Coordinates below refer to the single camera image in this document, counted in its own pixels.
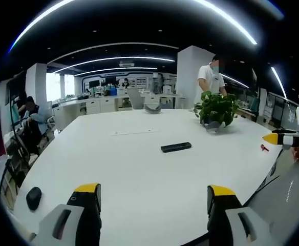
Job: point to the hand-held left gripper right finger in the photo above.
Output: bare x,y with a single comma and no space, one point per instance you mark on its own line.
231,220

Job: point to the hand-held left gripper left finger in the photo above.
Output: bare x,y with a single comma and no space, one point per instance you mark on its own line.
65,220

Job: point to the black remote control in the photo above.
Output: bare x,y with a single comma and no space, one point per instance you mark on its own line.
176,147

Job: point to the small red object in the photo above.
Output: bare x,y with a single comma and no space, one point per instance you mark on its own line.
264,147

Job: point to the black computer mouse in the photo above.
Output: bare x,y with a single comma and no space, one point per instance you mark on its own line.
33,197

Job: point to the grey office chair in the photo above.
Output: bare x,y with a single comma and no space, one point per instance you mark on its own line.
277,205
135,98

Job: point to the grey plant pot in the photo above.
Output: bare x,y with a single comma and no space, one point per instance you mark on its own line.
212,126

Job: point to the green potted plant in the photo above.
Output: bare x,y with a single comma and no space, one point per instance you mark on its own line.
217,109

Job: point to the white cabinet row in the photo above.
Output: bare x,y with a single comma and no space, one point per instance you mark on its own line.
98,103

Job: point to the grey chair headrest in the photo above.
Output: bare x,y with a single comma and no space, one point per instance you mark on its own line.
153,107

